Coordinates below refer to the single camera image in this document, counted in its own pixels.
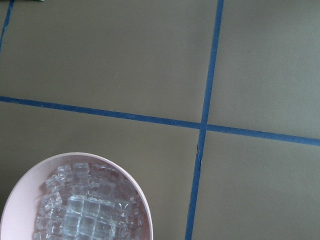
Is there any pink bowl of ice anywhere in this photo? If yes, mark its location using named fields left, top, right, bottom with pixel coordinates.
left=0, top=152, right=154, bottom=240

